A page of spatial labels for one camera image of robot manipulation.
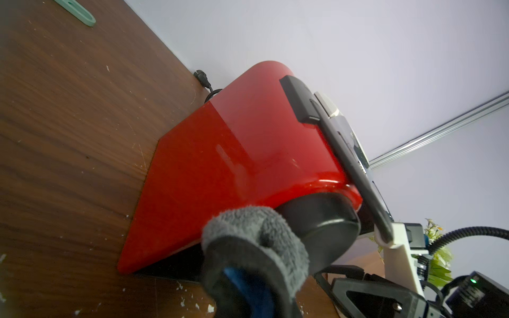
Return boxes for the black power cord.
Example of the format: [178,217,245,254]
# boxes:
[193,69,223,104]

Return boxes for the grey blue microfiber cloth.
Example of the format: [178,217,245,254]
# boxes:
[201,206,310,317]

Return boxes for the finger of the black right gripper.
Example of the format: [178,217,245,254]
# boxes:
[314,265,429,317]

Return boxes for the red coffee machine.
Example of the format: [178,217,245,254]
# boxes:
[117,61,394,280]

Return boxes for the green hand brush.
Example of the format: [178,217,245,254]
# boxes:
[54,0,96,27]

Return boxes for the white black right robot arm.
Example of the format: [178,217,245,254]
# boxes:
[314,223,508,317]

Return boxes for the potted artificial plant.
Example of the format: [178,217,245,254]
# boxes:
[424,219,453,288]

